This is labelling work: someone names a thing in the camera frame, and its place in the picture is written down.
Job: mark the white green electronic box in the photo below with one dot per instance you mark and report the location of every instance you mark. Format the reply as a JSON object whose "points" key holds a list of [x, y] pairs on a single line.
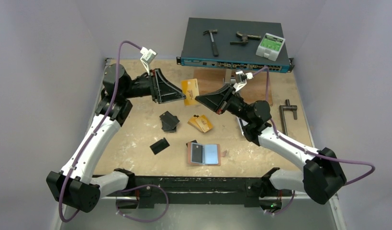
{"points": [[270, 46]]}

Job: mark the single gold VIP card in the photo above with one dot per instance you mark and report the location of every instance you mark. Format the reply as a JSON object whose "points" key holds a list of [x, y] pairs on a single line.
{"points": [[191, 89]]}

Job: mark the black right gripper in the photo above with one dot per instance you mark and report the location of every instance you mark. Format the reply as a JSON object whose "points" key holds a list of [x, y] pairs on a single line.
{"points": [[226, 99]]}

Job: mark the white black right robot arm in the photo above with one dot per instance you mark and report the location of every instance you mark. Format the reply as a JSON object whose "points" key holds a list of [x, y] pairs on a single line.
{"points": [[320, 175]]}

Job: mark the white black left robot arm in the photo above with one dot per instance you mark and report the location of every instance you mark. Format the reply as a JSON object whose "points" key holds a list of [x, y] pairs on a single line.
{"points": [[74, 185]]}

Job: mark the brown wooden board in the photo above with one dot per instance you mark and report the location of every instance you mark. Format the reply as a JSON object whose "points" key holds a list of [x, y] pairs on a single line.
{"points": [[210, 80]]}

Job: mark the blue grey network switch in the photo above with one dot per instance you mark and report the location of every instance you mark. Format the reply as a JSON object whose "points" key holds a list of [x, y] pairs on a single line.
{"points": [[197, 49]]}

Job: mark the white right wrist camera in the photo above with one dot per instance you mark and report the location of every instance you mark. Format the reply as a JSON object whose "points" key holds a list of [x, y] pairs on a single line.
{"points": [[241, 79]]}

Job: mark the rusty metal tool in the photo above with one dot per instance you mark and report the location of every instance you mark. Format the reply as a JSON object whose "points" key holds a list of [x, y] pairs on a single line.
{"points": [[244, 38]]}

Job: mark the black VIP card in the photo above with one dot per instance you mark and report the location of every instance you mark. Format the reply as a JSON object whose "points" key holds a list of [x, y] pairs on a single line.
{"points": [[197, 153]]}

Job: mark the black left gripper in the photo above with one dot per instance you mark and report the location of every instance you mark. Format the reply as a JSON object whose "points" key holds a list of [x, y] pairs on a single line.
{"points": [[161, 90]]}

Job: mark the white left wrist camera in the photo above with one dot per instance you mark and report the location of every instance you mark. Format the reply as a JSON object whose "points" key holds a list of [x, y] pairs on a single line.
{"points": [[148, 55]]}

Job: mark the small claw hammer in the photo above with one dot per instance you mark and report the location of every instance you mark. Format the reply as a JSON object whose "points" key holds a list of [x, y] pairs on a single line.
{"points": [[213, 43]]}

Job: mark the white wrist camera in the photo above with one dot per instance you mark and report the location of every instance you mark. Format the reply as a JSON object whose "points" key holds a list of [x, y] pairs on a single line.
{"points": [[148, 55], [241, 79]]}

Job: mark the pink leather card holder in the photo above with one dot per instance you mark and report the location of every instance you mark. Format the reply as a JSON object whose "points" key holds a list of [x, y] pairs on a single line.
{"points": [[212, 154]]}

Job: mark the metal stand bracket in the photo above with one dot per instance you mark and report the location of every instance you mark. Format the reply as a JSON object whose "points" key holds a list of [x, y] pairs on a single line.
{"points": [[232, 79]]}

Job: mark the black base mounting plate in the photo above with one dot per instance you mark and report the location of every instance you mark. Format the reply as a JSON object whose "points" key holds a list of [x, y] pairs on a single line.
{"points": [[246, 191]]}

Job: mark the white silver card stack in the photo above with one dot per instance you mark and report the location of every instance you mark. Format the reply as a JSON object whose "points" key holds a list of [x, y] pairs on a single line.
{"points": [[241, 124]]}

